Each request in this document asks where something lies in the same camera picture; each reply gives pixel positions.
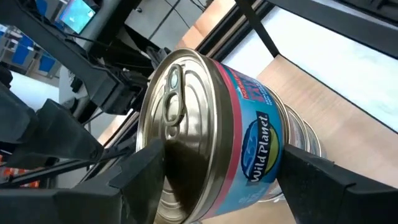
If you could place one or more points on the Wild Planet salmon can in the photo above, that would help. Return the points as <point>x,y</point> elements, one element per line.
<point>286,124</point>
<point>202,124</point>

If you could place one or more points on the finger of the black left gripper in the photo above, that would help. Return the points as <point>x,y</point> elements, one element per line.
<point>62,140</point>
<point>15,121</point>

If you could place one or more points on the wooden shelf board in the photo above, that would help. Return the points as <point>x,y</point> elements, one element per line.
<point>342,124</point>

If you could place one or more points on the light wooden side board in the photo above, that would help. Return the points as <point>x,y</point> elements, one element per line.
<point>202,25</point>

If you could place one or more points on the blue box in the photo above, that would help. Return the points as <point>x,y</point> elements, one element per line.
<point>47,63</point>

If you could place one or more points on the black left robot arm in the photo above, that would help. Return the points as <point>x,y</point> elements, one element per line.
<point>77,65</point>

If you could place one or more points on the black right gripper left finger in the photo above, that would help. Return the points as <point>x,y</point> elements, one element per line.
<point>93,205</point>

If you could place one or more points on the black table edge rail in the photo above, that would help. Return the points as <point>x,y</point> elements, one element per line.
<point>230,29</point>

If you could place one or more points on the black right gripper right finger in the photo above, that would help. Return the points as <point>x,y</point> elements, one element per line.
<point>326,202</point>

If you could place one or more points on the cyan computer screen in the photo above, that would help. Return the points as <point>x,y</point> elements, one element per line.
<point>77,14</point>

